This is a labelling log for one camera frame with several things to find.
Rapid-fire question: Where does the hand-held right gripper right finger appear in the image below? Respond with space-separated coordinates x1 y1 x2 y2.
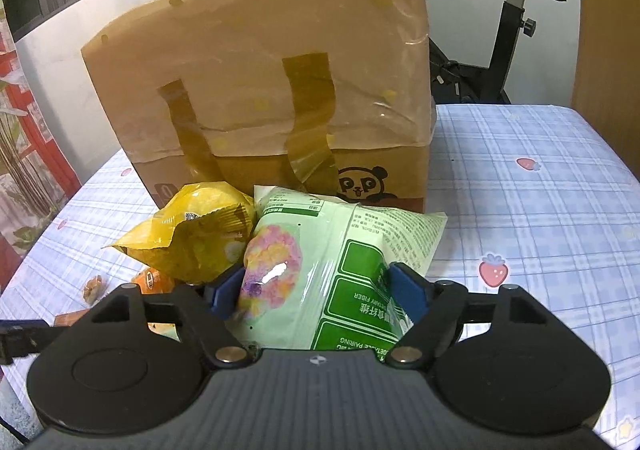
387 261 553 366

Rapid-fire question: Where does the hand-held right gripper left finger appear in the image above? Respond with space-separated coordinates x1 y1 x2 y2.
89 266 251 367

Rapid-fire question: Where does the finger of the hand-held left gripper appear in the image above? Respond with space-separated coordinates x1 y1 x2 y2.
0 319 76 365

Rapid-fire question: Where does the yellow snack packet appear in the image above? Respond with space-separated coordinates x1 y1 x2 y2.
100 183 257 283

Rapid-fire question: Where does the green snack packet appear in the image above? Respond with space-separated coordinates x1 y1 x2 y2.
235 185 448 351

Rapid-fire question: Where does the plastic-lined brown cardboard box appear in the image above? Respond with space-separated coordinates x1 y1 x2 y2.
80 0 438 231

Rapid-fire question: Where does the flat orange snack packet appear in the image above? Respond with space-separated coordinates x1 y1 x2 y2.
52 310 92 327

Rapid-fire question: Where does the small round biscuit packet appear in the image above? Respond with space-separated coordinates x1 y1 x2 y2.
82 275 106 304

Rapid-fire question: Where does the checked strawberry print cloth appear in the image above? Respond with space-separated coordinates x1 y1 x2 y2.
0 103 640 433

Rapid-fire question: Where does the black exercise bike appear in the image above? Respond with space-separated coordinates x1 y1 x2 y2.
325 0 577 105

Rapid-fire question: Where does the wooden door panel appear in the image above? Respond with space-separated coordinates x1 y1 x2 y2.
570 0 640 163

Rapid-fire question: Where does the red wall hanging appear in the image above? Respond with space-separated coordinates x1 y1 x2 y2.
0 15 83 251

